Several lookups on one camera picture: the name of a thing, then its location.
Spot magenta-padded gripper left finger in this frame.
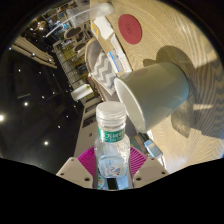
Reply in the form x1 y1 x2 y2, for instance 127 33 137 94
55 146 98 189

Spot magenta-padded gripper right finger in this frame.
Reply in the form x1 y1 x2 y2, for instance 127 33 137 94
128 146 170 189

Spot clear plastic water bottle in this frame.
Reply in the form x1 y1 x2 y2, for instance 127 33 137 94
93 101 132 189

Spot small white box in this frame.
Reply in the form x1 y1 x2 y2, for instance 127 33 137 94
143 139 164 159

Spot pale green mug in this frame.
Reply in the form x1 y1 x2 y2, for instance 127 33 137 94
113 61 190 134

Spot white round column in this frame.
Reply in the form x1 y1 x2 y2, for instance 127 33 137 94
70 83 94 102

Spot ceiling spotlights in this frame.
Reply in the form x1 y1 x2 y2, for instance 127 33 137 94
0 49 64 148

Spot grey chevron pillow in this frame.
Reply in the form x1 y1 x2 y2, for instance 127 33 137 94
91 49 118 96

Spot group of dining chairs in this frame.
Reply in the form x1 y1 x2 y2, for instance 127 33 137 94
36 6 89 54

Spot flat round red coaster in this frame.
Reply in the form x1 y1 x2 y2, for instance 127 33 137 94
117 13 143 46

